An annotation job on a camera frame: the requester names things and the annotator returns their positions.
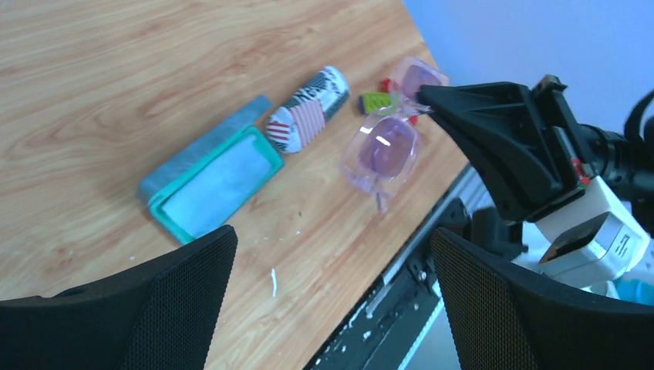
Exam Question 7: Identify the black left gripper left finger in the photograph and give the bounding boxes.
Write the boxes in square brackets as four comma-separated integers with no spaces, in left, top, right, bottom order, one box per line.
[1,225,238,369]

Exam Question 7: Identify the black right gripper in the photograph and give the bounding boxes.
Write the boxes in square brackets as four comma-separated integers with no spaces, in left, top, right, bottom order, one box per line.
[417,74,598,222]

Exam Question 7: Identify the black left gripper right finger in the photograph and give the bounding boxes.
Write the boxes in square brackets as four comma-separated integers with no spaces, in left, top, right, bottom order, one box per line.
[431,228,653,369]

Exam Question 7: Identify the grey-green glasses case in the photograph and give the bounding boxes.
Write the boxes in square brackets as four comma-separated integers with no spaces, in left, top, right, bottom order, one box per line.
[137,96,284,244]

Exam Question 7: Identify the pink transparent sunglasses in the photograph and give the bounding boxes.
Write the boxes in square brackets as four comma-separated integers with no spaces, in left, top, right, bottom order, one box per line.
[340,56,449,214]

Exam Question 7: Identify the flag print glasses case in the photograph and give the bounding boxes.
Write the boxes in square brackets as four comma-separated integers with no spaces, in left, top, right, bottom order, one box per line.
[265,66,350,154]

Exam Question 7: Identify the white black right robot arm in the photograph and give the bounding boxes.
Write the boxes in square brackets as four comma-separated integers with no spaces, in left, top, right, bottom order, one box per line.
[416,75,653,232]

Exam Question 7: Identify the red toy arch block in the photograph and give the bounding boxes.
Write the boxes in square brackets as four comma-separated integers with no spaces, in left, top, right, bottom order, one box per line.
[378,78,419,127]

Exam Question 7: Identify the green toy brick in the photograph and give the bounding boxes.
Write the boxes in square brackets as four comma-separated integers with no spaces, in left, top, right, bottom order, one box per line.
[357,92,398,116]

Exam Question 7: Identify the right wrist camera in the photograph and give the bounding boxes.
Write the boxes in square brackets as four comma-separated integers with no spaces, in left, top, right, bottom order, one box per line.
[514,177,651,289]

